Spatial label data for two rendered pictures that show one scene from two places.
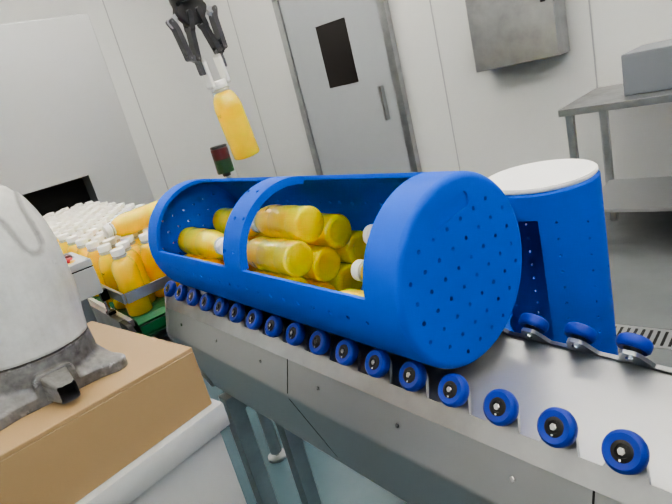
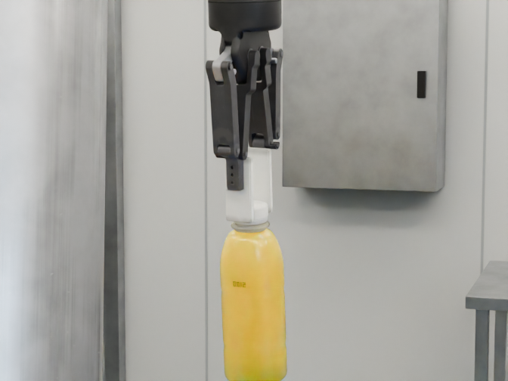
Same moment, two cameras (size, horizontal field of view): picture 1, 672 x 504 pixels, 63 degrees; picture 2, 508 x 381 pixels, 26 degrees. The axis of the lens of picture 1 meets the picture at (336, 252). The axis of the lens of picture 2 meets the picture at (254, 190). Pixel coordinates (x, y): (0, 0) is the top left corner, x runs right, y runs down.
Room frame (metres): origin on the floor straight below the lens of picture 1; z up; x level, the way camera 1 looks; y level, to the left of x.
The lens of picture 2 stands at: (0.38, 0.69, 1.59)
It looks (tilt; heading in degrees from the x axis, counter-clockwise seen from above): 6 degrees down; 333
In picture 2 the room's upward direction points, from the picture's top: straight up
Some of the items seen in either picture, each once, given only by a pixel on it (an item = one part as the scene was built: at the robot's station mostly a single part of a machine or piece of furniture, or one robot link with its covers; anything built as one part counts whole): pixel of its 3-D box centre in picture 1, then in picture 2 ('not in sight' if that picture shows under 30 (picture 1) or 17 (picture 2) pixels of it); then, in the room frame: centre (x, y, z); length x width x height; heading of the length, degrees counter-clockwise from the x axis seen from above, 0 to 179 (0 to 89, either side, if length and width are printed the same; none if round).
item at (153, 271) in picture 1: (156, 266); not in sight; (1.60, 0.53, 0.99); 0.07 x 0.07 x 0.19
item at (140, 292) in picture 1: (191, 270); not in sight; (1.55, 0.43, 0.96); 0.40 x 0.01 x 0.03; 126
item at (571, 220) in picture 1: (558, 328); not in sight; (1.35, -0.55, 0.59); 0.28 x 0.28 x 0.88
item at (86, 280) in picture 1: (69, 277); not in sight; (1.49, 0.74, 1.05); 0.20 x 0.10 x 0.10; 36
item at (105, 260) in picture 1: (116, 277); not in sight; (1.59, 0.66, 0.99); 0.07 x 0.07 x 0.19
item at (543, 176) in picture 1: (538, 176); not in sight; (1.35, -0.55, 1.03); 0.28 x 0.28 x 0.01
